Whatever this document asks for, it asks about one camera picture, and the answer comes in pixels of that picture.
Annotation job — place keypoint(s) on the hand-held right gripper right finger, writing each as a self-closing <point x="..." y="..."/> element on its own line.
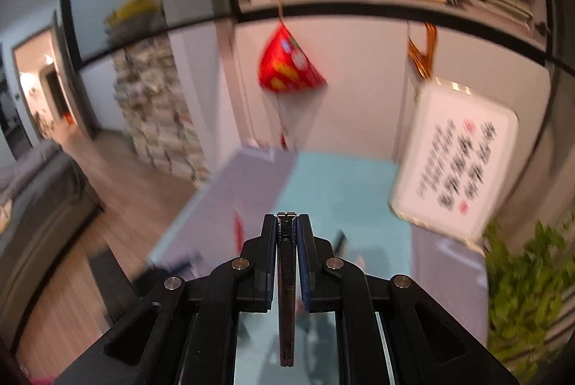
<point x="302" y="268"/>

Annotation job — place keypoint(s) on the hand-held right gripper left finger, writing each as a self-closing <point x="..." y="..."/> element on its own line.
<point x="269" y="250"/>

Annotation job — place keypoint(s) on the black pen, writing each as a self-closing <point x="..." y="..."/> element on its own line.
<point x="287" y="299"/>

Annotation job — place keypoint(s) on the red pen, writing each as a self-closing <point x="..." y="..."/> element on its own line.
<point x="237" y="232"/>

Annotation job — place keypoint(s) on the teal and grey tablecloth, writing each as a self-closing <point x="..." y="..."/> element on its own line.
<point x="341" y="187"/>

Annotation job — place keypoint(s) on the tall pile of books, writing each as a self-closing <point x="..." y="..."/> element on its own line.
<point x="157" y="111"/>

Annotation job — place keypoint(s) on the framed calligraphy sign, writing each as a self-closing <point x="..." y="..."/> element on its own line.
<point x="453" y="156"/>

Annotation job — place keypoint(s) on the red pyramid hanging ornament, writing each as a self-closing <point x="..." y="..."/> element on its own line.
<point x="287" y="61"/>

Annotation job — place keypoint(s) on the green leafy plant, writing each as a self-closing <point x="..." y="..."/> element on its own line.
<point x="521" y="290"/>

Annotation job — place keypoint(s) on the grey sofa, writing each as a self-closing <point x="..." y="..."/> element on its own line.
<point x="40" y="196"/>

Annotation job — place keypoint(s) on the gold medal with striped ribbon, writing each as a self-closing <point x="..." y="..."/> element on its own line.
<point x="424" y="53"/>

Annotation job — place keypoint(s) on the yellow bag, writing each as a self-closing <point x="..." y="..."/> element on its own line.
<point x="134" y="8"/>

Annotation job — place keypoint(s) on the wide stack of pale books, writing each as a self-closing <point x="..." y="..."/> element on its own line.
<point x="498" y="5"/>

